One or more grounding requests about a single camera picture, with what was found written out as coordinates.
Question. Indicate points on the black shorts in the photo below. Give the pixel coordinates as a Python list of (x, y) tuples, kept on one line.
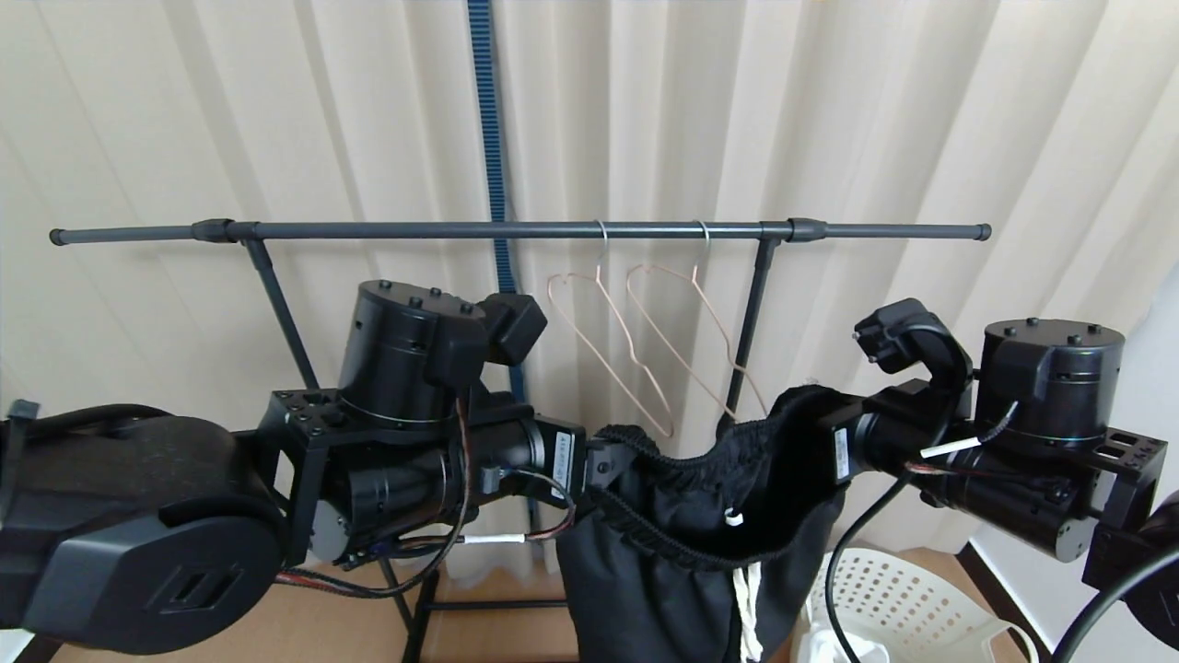
[(645, 589)]

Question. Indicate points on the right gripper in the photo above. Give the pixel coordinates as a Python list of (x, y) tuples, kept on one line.
[(884, 433)]

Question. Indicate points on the pink clothes hanger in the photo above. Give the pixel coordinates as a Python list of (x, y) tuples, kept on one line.
[(725, 331), (615, 343)]

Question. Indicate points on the white laundry basket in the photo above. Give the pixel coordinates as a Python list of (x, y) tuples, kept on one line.
[(893, 599)]

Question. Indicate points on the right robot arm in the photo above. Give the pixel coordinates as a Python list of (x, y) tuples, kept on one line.
[(1050, 396)]

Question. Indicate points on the beige curtain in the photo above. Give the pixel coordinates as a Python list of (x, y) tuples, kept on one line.
[(921, 110), (230, 110)]

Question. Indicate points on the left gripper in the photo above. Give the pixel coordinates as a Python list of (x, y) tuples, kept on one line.
[(576, 465)]

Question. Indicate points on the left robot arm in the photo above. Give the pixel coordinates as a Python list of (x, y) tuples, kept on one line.
[(147, 534)]

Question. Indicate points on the white garment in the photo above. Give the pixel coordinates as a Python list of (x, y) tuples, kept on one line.
[(829, 649)]

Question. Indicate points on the black clothes rack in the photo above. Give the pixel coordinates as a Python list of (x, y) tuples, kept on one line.
[(414, 230)]

